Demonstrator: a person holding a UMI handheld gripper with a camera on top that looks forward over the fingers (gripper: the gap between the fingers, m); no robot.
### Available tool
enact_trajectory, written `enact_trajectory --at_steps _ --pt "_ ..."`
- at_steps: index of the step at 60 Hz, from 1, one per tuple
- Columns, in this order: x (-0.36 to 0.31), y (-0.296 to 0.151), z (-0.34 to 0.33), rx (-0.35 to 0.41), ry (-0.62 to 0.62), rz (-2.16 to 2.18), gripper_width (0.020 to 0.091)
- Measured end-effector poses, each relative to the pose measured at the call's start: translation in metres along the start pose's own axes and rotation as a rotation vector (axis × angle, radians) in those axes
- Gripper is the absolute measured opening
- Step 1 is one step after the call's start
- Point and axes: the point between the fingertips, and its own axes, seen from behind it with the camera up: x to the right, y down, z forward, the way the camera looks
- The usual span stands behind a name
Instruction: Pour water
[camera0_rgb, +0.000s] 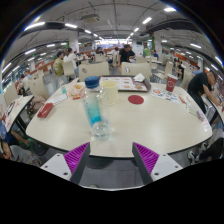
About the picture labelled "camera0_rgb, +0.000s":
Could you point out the white printed card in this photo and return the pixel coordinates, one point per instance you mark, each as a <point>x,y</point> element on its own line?
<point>58,99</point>

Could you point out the clear plastic packet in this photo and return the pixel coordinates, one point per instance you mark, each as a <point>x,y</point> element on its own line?
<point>195,111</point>

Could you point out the ceiling light strips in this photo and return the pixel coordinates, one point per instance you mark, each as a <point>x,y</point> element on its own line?
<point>34,25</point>

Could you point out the ceiling air conditioner unit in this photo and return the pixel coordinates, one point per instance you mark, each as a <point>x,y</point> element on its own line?
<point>90,18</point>

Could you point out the red flat box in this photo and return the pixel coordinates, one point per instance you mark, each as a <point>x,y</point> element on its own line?
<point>45,110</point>

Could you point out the dark brown food tray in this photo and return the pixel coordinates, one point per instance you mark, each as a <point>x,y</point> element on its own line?
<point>147,86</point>

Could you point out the group of cream chairs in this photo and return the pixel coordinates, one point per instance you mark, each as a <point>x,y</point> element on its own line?
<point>37,87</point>

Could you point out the small teal bottle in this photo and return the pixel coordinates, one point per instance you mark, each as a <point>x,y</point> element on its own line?
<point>63,90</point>

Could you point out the printed paper tray liner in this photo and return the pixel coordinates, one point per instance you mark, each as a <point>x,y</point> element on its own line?
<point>125,83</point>

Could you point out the pink backpack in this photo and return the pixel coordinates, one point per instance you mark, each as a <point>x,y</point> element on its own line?
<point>39,102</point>

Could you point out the clear food bag with fries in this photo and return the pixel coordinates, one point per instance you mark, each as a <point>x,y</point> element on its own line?
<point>75,88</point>

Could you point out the crumpled white napkin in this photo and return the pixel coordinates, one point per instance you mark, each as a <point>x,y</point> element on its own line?
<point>139,78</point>

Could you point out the person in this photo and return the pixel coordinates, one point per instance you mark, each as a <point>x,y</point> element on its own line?
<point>70,58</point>
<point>126,55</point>
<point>59,65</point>
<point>199,83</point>
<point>20,155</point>

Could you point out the small red wrapper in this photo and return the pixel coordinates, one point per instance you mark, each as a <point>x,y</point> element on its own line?
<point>182,99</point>

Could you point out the red paper cup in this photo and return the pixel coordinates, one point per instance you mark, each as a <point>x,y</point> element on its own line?
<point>171,83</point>

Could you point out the cream plastic cup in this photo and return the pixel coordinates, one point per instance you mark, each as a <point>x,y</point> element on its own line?
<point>111,93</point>

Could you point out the cream chair with round hole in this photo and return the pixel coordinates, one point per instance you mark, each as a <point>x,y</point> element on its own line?
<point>136,69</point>
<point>94,70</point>

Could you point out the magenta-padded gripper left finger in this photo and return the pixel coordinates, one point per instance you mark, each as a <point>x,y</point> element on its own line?
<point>76,156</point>

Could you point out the clear blue-capped water bottle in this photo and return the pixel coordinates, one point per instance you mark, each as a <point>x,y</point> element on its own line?
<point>95,110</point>

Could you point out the flat round red coaster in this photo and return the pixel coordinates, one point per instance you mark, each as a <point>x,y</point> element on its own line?
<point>136,99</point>

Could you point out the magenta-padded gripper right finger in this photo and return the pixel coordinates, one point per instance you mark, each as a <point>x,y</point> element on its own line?
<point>146,156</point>

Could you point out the colourful printed flyer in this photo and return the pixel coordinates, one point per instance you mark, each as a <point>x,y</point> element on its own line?
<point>164,95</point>

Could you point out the white side table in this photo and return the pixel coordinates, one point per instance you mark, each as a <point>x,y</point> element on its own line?
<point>16,108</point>

